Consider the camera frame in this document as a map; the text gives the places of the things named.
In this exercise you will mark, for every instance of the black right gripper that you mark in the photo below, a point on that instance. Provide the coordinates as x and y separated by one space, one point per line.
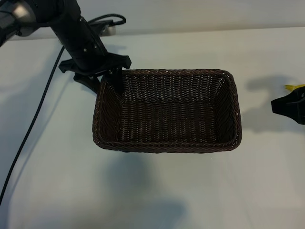
294 106

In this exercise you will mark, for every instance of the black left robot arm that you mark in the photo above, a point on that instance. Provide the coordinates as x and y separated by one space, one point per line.
76 35

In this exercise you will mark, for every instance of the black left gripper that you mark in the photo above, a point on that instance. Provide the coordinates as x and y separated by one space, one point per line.
112 62

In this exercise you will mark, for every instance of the yellow banana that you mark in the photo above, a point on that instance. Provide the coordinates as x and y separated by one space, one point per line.
291 87

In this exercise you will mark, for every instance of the dark brown wicker basket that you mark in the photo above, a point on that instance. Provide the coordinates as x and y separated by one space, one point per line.
166 119

